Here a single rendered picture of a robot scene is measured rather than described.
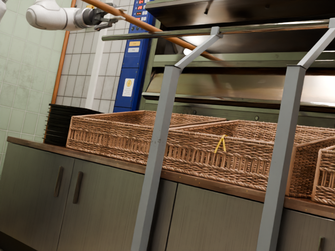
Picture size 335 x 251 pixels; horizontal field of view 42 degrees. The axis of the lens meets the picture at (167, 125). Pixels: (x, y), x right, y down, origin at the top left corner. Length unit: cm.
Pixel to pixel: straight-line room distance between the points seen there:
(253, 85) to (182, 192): 76
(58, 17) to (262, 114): 102
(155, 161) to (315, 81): 80
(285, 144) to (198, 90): 105
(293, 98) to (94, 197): 94
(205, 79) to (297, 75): 102
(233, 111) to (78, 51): 137
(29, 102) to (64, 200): 122
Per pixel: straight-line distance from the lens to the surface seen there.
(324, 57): 196
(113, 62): 278
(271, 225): 128
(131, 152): 179
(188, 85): 231
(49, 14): 208
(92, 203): 186
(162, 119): 155
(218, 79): 222
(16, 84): 304
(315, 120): 191
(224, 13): 227
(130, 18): 198
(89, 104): 284
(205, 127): 185
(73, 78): 307
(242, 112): 208
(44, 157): 218
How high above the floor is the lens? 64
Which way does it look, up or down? 4 degrees up
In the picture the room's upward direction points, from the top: 11 degrees clockwise
